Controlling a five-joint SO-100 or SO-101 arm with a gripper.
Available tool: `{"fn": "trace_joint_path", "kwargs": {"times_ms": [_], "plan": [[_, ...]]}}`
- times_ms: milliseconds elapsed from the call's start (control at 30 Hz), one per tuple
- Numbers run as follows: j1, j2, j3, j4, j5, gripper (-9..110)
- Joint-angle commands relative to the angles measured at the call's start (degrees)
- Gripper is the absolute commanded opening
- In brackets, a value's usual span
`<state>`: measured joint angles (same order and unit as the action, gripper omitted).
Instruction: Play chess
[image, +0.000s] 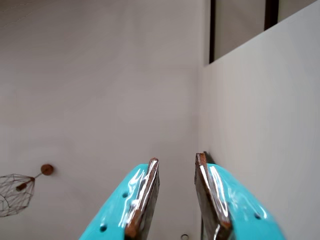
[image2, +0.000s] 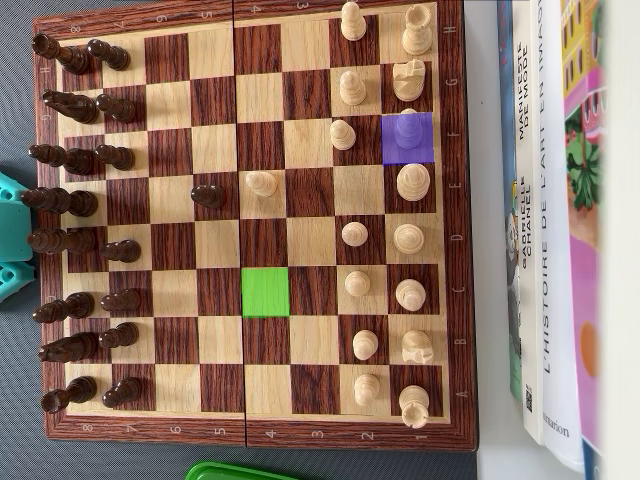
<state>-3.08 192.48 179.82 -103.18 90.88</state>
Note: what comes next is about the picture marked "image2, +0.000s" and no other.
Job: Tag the white wooden bishop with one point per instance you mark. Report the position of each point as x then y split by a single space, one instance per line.
407 132
410 295

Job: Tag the teal robot base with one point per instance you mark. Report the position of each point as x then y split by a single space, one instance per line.
12 235

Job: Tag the white wooden pawn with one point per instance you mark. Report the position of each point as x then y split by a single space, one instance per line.
262 183
342 135
352 90
365 345
357 283
352 25
354 234
366 390

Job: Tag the wooden folding chessboard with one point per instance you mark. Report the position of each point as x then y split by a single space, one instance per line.
265 345

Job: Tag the dark brown wooden pawn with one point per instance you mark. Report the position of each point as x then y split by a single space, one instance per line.
120 336
120 109
112 56
210 196
117 157
125 390
122 251
122 300

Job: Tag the white wooden knight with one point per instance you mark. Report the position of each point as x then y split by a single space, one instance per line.
409 82
417 346

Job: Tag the white wooden rook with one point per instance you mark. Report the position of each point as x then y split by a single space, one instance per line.
417 35
414 405

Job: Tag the blue illustrated picture book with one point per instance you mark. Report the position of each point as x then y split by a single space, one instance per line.
509 150

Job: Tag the white Gabrielle Chanel book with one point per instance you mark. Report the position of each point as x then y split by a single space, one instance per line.
526 320

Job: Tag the stack of books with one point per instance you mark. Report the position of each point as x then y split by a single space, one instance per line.
555 250

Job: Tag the dark brown wooden king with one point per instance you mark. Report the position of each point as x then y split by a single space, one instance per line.
75 202

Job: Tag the dark brown wooden queen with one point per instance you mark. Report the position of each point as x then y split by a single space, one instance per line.
70 241

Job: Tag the green plastic lid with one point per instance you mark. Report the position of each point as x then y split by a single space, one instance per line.
225 472

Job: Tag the dark brown wooden bishop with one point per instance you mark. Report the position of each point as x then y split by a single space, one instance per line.
70 305
75 160

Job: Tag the dark brown wooden knight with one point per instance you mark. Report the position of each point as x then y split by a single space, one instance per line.
75 106
75 346

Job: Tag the pink illustrated cover book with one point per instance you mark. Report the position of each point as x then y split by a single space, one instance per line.
585 280

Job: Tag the dark brown wooden rook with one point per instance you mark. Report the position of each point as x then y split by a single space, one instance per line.
75 391
70 57

